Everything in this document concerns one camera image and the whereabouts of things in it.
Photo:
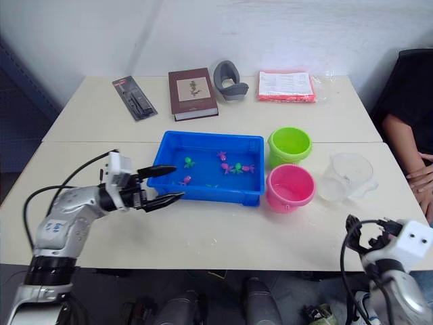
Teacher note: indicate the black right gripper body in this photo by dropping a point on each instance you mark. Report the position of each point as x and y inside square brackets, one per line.
[373, 244]

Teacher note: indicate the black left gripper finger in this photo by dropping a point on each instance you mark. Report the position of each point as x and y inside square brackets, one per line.
[157, 170]
[165, 199]

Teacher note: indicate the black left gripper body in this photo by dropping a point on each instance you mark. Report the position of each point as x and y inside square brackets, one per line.
[133, 198]

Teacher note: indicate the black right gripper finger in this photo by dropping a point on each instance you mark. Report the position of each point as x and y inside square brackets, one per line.
[352, 223]

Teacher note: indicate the green toy fish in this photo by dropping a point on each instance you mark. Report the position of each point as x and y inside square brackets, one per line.
[238, 168]
[188, 162]

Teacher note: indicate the person's right forearm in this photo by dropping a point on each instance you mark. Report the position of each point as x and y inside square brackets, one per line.
[400, 132]

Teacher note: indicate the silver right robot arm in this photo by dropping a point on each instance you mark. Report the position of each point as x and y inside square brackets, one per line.
[409, 291]

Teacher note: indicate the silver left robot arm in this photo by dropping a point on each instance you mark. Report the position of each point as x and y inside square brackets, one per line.
[61, 220]

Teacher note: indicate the pink toy fish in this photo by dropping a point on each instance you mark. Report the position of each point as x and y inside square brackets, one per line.
[186, 180]
[225, 168]
[249, 168]

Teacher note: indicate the blue plastic tub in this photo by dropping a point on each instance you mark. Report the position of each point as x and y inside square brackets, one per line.
[203, 196]

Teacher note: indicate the clear plastic measuring cup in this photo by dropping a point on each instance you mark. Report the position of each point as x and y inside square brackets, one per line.
[358, 176]

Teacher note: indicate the purple toy fish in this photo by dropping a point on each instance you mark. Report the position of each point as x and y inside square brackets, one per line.
[222, 155]

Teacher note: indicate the pink plastic bucket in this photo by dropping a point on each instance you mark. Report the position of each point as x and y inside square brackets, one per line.
[287, 203]

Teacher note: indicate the green plastic bucket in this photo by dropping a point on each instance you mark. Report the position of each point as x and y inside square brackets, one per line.
[287, 159]

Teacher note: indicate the person's left hand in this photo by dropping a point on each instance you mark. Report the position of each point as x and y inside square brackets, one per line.
[427, 203]

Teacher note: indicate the person's right hand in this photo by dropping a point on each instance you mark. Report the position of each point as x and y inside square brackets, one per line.
[423, 169]

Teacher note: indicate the white and blue sneaker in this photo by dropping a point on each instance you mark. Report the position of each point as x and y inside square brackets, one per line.
[363, 304]

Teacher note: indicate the black blister pack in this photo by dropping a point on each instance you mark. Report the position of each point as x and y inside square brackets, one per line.
[135, 100]

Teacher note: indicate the brown hardcover book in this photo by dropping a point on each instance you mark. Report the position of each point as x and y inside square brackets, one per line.
[193, 101]

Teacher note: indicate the green and black object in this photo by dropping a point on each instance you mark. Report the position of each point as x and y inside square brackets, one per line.
[321, 315]

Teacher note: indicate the dark rounded shape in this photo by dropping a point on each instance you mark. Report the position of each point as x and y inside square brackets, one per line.
[260, 301]
[182, 308]

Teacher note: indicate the person in black shirt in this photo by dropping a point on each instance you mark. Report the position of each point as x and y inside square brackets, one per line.
[423, 132]

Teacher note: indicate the red packet in clear plastic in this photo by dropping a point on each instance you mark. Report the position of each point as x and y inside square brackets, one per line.
[284, 84]

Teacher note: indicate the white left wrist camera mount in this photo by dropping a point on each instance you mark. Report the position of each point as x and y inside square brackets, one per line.
[116, 166]

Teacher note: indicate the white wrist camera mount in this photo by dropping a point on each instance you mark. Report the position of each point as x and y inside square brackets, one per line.
[412, 242]
[116, 166]

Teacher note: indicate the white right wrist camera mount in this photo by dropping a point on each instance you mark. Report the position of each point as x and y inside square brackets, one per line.
[412, 242]

